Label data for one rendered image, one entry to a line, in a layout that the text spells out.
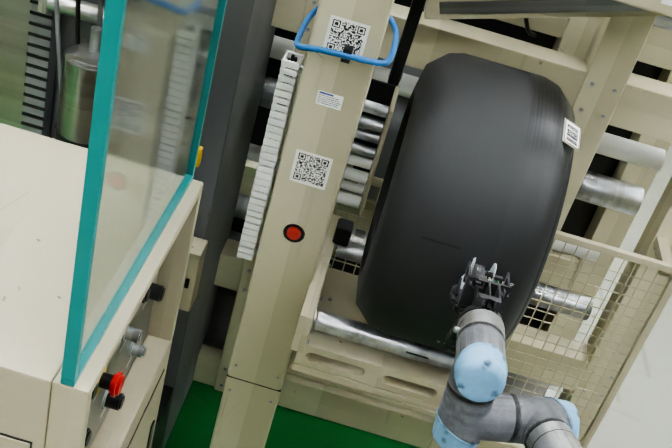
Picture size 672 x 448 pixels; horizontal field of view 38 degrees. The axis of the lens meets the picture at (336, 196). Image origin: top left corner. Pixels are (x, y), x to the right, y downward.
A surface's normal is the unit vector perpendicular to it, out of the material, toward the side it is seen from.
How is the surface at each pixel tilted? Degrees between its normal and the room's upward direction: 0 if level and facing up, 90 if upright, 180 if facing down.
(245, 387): 90
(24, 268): 0
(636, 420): 0
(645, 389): 0
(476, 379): 83
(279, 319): 90
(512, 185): 48
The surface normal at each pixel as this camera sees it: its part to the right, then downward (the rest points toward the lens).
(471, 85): 0.20, -0.69
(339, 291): 0.24, -0.81
